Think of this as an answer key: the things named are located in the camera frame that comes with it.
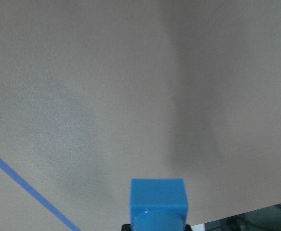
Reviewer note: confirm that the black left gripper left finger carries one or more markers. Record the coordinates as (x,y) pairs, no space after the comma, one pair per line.
(126,227)

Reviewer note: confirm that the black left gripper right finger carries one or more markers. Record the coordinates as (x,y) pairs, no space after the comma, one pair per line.
(188,228)

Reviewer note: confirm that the long blue toy block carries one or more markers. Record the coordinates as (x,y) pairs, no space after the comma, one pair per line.
(158,205)

